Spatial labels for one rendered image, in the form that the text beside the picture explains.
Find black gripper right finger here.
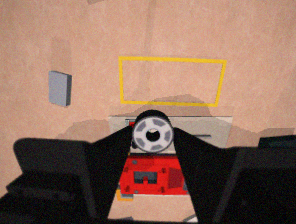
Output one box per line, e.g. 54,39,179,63
173,127,296,222

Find grey wheel with black tyre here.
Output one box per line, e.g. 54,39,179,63
132,110,174,153

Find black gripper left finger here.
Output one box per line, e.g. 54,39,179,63
13,126,133,218

